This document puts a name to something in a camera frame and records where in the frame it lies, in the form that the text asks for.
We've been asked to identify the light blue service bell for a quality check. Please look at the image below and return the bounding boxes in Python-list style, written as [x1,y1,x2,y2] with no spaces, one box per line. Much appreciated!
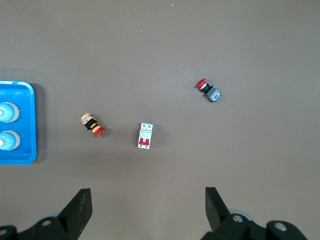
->
[0,129,21,151]
[0,101,20,124]

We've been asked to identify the red mushroom push button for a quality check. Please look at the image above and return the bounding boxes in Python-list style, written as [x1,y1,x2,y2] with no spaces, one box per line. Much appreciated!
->
[194,78,223,103]

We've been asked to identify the orange red emergency stop button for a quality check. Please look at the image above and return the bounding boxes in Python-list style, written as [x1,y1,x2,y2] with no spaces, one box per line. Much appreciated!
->
[79,112,106,138]

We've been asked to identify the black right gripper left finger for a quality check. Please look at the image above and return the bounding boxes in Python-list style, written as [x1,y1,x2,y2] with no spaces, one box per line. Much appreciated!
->
[0,188,93,240]

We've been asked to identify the brown table mat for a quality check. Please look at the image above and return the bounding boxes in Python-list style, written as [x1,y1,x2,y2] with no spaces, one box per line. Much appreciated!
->
[0,0,320,240]

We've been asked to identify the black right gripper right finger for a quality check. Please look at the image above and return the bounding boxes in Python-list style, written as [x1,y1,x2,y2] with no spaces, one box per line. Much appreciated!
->
[201,186,308,240]

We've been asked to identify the blue plastic tray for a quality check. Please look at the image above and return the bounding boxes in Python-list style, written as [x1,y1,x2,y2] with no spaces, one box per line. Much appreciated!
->
[0,80,37,166]

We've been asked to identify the white red circuit breaker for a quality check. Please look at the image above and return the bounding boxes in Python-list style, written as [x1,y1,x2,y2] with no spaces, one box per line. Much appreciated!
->
[137,122,154,150]

